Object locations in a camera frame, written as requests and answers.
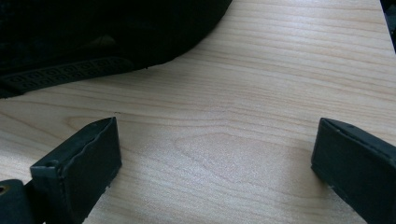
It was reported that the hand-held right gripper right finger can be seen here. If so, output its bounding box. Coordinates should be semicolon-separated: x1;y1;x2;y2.
310;117;396;224

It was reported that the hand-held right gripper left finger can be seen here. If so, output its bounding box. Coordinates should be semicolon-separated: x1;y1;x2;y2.
29;117;122;224

